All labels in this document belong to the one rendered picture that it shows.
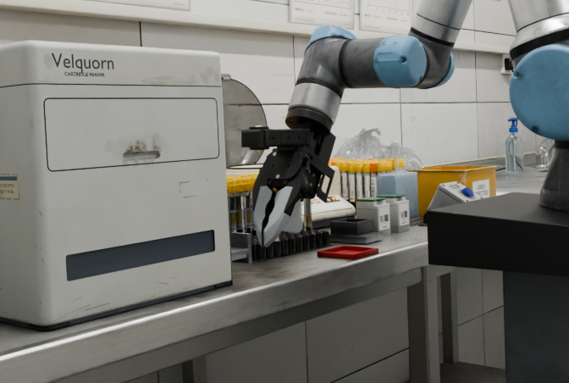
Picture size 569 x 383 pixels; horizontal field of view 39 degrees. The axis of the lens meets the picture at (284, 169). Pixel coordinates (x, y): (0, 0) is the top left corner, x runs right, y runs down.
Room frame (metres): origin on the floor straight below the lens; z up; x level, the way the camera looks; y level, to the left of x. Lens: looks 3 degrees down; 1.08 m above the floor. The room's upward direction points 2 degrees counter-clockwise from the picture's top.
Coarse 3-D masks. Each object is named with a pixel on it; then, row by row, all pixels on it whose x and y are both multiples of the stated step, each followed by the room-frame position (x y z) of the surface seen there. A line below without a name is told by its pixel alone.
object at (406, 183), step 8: (384, 176) 1.54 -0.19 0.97; (392, 176) 1.53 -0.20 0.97; (400, 176) 1.54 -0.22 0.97; (408, 176) 1.58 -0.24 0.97; (416, 176) 1.61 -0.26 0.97; (384, 184) 1.54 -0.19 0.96; (392, 184) 1.53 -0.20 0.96; (400, 184) 1.54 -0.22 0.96; (408, 184) 1.57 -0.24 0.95; (416, 184) 1.60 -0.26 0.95; (384, 192) 1.54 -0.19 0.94; (392, 192) 1.53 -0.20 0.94; (400, 192) 1.54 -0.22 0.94; (408, 192) 1.57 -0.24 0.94; (416, 192) 1.60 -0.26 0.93; (416, 200) 1.60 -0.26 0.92; (416, 208) 1.60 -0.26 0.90; (416, 216) 1.60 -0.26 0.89
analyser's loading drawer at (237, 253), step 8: (232, 232) 1.10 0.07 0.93; (232, 240) 1.09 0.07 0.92; (240, 240) 1.08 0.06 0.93; (248, 240) 1.08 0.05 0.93; (232, 248) 1.08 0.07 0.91; (240, 248) 1.08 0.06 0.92; (248, 248) 1.08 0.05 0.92; (232, 256) 1.05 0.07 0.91; (240, 256) 1.07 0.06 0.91; (248, 256) 1.08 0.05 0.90
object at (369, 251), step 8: (336, 248) 1.26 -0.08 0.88; (344, 248) 1.28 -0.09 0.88; (352, 248) 1.27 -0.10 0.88; (360, 248) 1.26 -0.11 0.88; (368, 248) 1.25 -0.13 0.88; (376, 248) 1.24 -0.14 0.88; (320, 256) 1.23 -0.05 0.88; (328, 256) 1.22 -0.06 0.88; (336, 256) 1.21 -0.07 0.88; (344, 256) 1.20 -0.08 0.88; (352, 256) 1.19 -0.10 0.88; (360, 256) 1.20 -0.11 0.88
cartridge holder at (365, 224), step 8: (336, 224) 1.37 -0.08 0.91; (344, 224) 1.36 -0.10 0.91; (352, 224) 1.35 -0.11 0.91; (360, 224) 1.35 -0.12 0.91; (368, 224) 1.37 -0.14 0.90; (336, 232) 1.37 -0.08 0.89; (344, 232) 1.36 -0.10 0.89; (352, 232) 1.35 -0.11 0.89; (360, 232) 1.35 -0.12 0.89; (368, 232) 1.37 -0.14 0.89; (376, 232) 1.37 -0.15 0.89; (336, 240) 1.37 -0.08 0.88; (344, 240) 1.36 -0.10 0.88; (352, 240) 1.35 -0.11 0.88; (360, 240) 1.34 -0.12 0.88; (368, 240) 1.34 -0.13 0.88; (376, 240) 1.36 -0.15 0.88
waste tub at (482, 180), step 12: (432, 168) 1.75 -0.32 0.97; (444, 168) 1.77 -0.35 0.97; (456, 168) 1.75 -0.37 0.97; (468, 168) 1.73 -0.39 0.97; (480, 168) 1.64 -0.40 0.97; (492, 168) 1.68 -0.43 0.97; (420, 180) 1.67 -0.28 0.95; (432, 180) 1.65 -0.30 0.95; (444, 180) 1.63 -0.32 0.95; (456, 180) 1.61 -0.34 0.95; (468, 180) 1.61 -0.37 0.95; (480, 180) 1.64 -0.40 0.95; (492, 180) 1.68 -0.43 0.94; (420, 192) 1.67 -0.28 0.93; (432, 192) 1.65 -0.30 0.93; (480, 192) 1.64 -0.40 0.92; (492, 192) 1.68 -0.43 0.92; (420, 204) 1.67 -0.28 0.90; (420, 216) 1.67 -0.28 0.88
